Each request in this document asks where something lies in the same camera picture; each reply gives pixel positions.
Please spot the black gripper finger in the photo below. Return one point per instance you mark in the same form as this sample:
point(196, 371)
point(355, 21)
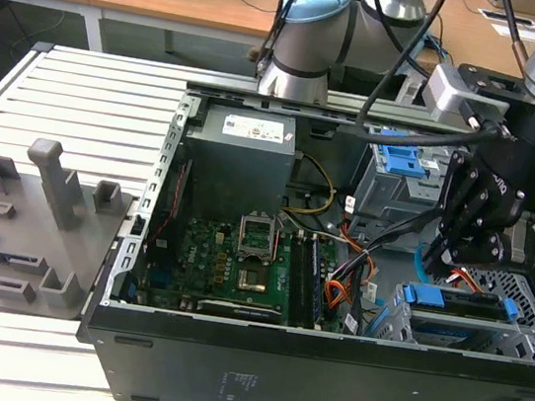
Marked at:
point(450, 186)
point(479, 215)

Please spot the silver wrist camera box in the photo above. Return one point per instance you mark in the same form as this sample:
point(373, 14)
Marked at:
point(444, 93)

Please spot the grey drive cage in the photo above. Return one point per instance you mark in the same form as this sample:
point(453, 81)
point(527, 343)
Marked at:
point(387, 197)

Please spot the green motherboard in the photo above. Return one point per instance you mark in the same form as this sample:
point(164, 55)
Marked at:
point(209, 262)

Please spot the CPU socket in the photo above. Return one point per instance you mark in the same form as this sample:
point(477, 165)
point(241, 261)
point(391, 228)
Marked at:
point(252, 279)

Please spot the grey parts rack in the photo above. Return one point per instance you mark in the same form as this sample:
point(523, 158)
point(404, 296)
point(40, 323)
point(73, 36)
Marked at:
point(17, 245)

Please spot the grey power supply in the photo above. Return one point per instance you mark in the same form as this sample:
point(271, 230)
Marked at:
point(237, 166)

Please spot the black case fan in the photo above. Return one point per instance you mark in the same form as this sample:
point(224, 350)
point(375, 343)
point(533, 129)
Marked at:
point(172, 207)

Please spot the blue cage latch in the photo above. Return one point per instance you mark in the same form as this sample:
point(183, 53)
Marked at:
point(402, 162)

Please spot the hard disk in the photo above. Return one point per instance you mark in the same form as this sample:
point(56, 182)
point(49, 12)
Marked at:
point(428, 295)

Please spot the black PC case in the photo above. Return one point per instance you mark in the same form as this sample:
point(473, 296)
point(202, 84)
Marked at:
point(273, 376)

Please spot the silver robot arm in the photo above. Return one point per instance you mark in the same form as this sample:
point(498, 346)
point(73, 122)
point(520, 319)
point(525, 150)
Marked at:
point(316, 33)

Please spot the metal disk bay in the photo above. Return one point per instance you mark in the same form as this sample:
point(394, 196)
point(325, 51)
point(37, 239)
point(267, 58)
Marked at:
point(392, 323)

